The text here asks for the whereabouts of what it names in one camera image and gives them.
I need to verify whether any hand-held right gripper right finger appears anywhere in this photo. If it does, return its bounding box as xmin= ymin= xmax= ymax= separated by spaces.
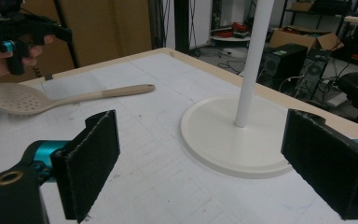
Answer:
xmin=281 ymin=108 xmax=358 ymax=220

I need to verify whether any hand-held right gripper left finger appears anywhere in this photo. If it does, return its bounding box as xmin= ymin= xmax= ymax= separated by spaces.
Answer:
xmin=50 ymin=109 xmax=121 ymax=224

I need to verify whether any beige slotted spoon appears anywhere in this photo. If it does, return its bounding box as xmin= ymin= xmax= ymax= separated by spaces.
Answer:
xmin=0 ymin=82 xmax=157 ymax=117

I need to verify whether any black tripod leg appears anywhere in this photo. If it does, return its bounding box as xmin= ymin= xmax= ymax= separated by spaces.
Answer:
xmin=52 ymin=0 xmax=80 ymax=69

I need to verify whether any brown cardboard panel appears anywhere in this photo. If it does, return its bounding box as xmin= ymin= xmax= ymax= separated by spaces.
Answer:
xmin=0 ymin=0 xmax=154 ymax=86

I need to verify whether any black computer tower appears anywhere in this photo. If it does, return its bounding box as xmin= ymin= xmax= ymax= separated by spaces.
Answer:
xmin=294 ymin=49 xmax=335 ymax=101

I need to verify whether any white stand with round base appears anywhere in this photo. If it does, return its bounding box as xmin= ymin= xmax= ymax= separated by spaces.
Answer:
xmin=180 ymin=0 xmax=294 ymax=180

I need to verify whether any open cardboard box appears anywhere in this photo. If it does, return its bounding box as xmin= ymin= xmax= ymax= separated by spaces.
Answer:
xmin=268 ymin=25 xmax=345 ymax=53

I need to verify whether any black metal rack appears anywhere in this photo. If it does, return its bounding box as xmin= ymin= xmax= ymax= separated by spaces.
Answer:
xmin=279 ymin=0 xmax=357 ymax=30

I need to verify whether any white round shelf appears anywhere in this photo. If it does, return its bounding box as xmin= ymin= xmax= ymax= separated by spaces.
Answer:
xmin=209 ymin=34 xmax=252 ymax=43

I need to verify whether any red cable bundle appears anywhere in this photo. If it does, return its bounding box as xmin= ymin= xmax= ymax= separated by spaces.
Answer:
xmin=213 ymin=21 xmax=248 ymax=39

